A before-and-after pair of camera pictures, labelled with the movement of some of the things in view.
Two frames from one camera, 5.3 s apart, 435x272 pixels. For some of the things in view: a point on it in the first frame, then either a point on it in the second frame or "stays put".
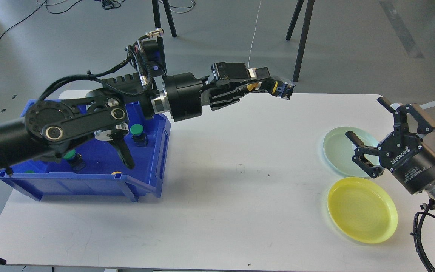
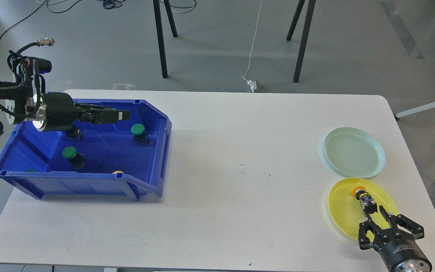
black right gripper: [417, 164] -> [401, 254]
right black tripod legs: [309, 9] stays put
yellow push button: [283, 90] -> [358, 191]
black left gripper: [183, 90] -> [59, 112]
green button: [140, 138] stays put
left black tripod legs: [158, 20] stays put
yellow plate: [362, 210] stays put
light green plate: [338, 150] stays put
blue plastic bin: [95, 167] stays put
